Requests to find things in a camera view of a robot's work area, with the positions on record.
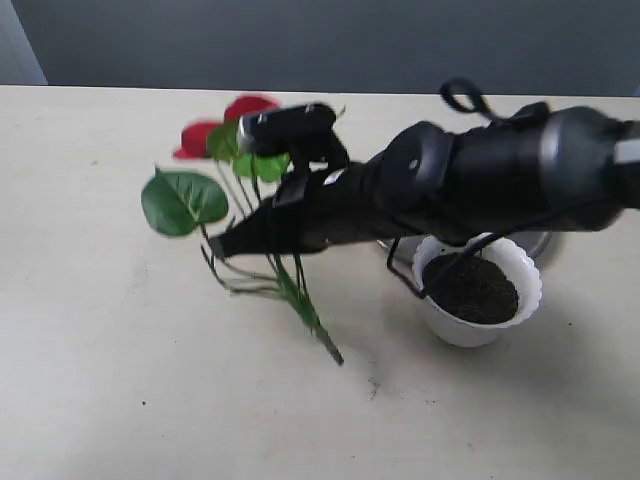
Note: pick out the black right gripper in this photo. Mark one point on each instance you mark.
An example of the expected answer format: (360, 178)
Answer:
(332, 208)

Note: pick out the round steel plate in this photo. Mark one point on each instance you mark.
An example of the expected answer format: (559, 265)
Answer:
(532, 242)

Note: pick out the white plastic flower pot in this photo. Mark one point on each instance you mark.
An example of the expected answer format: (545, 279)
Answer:
(430, 261)

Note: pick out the black wrist camera on gripper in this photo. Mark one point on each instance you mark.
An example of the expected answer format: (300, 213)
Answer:
(304, 132)

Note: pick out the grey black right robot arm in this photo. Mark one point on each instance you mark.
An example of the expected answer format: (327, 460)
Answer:
(569, 170)

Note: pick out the artificial red flower stem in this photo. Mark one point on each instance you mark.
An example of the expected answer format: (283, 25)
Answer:
(177, 203)

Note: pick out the dark soil in pot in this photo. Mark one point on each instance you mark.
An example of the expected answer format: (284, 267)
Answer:
(476, 291)

